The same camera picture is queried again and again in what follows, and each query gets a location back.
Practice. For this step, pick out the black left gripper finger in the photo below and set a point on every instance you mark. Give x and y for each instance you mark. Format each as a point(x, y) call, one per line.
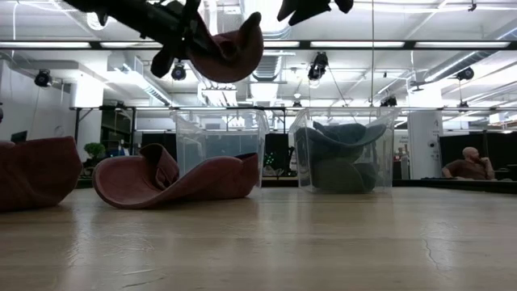
point(252, 26)
point(214, 44)

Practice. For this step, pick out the red cap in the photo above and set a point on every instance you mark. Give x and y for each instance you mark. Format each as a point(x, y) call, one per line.
point(129, 182)
point(40, 174)
point(226, 70)

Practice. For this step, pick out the dark green cloth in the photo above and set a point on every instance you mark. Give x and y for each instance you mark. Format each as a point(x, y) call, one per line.
point(339, 178)

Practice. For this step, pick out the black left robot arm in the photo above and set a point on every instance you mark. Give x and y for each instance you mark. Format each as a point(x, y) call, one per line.
point(133, 16)

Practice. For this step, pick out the black ceiling spotlight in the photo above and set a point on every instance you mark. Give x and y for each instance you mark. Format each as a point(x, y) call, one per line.
point(318, 66)
point(43, 78)
point(388, 102)
point(465, 73)
point(178, 72)

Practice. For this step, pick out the black overhead light bar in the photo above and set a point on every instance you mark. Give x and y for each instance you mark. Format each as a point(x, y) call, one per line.
point(303, 44)

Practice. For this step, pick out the thin black vertical pole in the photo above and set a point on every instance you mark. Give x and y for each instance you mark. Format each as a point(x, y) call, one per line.
point(372, 81)

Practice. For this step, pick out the clear plastic bin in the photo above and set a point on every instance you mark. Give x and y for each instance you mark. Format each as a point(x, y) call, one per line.
point(393, 161)
point(218, 149)

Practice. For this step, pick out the green potted background plant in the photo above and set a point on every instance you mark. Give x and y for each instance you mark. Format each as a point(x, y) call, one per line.
point(95, 150)

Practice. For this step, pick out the white pillar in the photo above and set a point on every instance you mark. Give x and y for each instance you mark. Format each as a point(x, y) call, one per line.
point(424, 137)

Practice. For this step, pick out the black monitor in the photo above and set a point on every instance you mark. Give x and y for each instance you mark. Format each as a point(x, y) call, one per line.
point(19, 136)

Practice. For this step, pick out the person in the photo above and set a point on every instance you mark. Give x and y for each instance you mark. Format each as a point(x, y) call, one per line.
point(468, 167)

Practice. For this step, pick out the black aluminium table frame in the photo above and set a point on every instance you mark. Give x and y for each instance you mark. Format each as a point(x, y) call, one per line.
point(444, 186)

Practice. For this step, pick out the black partition wall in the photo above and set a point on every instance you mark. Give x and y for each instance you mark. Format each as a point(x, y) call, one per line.
point(501, 147)

